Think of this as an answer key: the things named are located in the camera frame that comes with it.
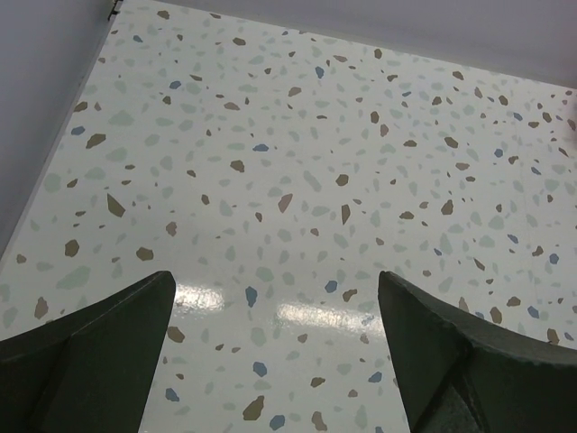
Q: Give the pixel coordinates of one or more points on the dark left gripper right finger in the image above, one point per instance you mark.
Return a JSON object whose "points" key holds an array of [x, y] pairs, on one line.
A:
{"points": [[459, 373]]}

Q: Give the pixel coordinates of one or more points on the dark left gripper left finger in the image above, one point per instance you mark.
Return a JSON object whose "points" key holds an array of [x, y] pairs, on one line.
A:
{"points": [[89, 371]]}

